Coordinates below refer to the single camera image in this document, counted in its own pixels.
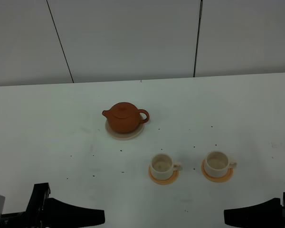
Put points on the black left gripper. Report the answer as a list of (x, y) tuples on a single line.
[(56, 213)]

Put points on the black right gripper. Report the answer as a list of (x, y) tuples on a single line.
[(270, 214)]

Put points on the brown clay teapot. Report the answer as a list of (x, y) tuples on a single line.
[(125, 117)]

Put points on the beige round teapot saucer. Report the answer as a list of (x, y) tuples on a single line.
[(133, 134)]

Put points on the right orange coaster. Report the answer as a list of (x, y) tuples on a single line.
[(225, 178)]

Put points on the orange coaster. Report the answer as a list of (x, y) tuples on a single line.
[(225, 178), (168, 181)]

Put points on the right white teacup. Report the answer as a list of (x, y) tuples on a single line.
[(216, 164)]

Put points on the white teacup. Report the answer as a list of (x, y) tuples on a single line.
[(162, 166), (216, 164)]

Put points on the left orange coaster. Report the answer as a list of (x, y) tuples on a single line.
[(168, 181)]

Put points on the left white teacup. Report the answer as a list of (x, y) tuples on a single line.
[(162, 166)]

